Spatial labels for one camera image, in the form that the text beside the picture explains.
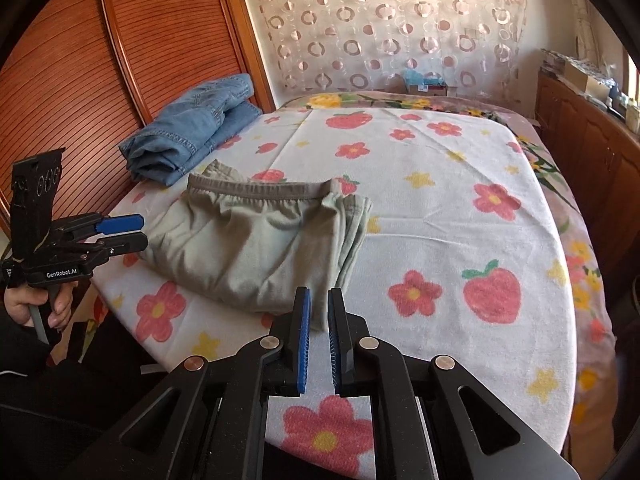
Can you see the sheer circle-pattern curtain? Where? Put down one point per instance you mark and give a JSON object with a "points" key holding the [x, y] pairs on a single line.
{"points": [[311, 46]]}

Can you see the grey-green pants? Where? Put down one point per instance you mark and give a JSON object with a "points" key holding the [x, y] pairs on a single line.
{"points": [[249, 244]]}

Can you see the wooden louvered wardrobe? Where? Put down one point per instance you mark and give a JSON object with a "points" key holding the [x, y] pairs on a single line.
{"points": [[82, 75]]}

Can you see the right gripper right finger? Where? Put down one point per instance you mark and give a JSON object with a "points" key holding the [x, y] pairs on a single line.
{"points": [[432, 419]]}

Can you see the white floral strawberry blanket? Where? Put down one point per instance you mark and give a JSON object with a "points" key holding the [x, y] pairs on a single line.
{"points": [[461, 254]]}

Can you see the cardboard box with blue cloth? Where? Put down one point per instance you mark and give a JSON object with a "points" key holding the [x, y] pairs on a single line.
{"points": [[424, 85]]}

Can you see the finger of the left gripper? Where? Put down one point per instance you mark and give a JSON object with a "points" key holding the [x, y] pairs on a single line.
{"points": [[117, 243], [117, 223]]}

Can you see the cardboard box on sideboard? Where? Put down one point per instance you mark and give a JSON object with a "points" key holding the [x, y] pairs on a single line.
{"points": [[586, 81]]}

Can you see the pink floral bed sheet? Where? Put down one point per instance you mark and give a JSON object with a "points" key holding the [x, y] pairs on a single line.
{"points": [[591, 427]]}

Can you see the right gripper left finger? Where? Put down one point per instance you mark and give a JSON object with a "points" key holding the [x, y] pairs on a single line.
{"points": [[207, 419]]}

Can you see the wooden sideboard cabinet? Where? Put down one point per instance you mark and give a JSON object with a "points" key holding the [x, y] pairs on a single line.
{"points": [[599, 160]]}

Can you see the folded blue jeans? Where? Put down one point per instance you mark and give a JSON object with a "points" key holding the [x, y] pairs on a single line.
{"points": [[189, 129]]}

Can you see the person's left hand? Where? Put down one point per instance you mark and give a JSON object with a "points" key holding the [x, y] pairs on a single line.
{"points": [[17, 302]]}

